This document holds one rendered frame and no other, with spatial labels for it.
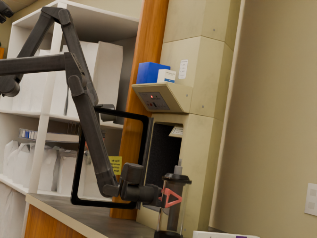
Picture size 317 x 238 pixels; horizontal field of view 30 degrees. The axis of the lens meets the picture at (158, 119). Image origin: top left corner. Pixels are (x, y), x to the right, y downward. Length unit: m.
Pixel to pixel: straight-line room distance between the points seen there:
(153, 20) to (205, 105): 0.52
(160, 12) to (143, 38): 0.14
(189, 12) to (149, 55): 0.30
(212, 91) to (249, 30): 0.58
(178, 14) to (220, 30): 0.24
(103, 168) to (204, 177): 0.47
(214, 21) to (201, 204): 0.71
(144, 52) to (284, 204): 0.87
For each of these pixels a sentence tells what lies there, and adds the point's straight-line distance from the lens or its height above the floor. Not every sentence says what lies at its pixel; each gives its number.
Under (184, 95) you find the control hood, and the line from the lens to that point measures 2.24.
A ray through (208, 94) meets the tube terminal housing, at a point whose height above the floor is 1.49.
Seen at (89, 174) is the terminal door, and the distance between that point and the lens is 2.40.
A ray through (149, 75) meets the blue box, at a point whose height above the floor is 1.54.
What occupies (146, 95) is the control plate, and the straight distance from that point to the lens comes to 2.41.
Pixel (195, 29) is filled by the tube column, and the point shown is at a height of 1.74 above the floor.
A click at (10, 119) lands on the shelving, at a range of 4.30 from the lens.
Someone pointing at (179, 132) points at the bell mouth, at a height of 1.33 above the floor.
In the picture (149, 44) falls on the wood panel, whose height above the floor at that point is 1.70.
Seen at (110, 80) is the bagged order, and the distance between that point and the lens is 3.60.
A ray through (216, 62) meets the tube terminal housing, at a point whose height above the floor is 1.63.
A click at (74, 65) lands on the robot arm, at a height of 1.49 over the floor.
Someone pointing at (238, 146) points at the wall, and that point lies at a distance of 2.70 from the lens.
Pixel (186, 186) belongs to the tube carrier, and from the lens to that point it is 2.10.
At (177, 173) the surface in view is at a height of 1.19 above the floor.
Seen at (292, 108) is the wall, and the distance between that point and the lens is 2.44.
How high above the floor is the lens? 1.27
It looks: 3 degrees up
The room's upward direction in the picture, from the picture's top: 9 degrees clockwise
